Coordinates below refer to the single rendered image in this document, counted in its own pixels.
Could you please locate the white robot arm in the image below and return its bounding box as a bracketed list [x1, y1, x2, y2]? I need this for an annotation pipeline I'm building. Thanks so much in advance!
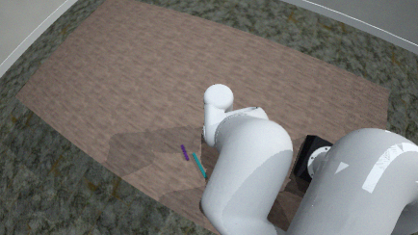
[201, 84, 418, 235]

